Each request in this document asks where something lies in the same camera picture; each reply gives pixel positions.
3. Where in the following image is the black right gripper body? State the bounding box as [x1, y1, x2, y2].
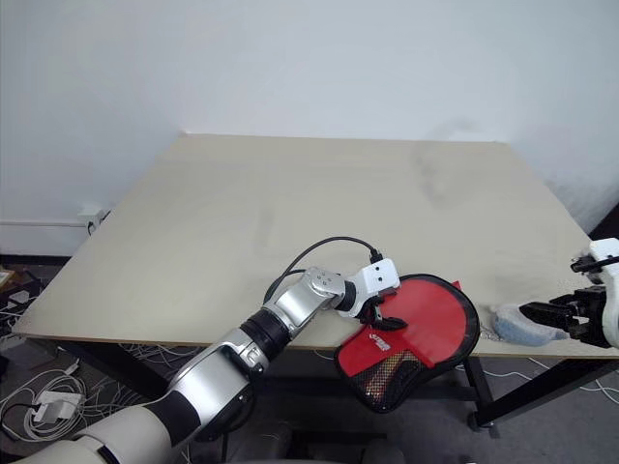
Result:
[550, 284, 609, 347]

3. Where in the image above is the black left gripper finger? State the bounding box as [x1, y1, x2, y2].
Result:
[370, 314, 409, 334]

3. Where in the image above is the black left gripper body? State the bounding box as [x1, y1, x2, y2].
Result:
[358, 289, 389, 327]

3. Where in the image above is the red table tennis paddle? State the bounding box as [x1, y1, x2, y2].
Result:
[360, 278, 472, 402]

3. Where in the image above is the black red mesh paddle case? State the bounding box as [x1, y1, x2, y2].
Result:
[334, 272, 482, 415]

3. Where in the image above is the black table caster wheel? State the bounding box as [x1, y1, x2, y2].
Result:
[467, 416, 502, 440]

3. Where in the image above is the white power adapter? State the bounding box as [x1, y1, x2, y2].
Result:
[32, 389, 82, 422]

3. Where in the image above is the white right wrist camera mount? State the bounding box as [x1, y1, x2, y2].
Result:
[587, 237, 619, 350]

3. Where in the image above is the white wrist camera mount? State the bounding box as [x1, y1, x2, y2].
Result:
[337, 257, 403, 320]
[587, 237, 619, 350]

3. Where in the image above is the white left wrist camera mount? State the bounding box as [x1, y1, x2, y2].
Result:
[337, 257, 403, 320]

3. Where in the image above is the black metal table frame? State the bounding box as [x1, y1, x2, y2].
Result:
[28, 336, 619, 439]

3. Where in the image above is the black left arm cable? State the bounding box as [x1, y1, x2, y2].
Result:
[263, 235, 386, 306]

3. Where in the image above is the dark panel beside wall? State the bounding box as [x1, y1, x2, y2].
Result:
[586, 194, 619, 242]

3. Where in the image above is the white wall power socket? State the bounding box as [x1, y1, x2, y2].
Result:
[76, 203, 112, 233]

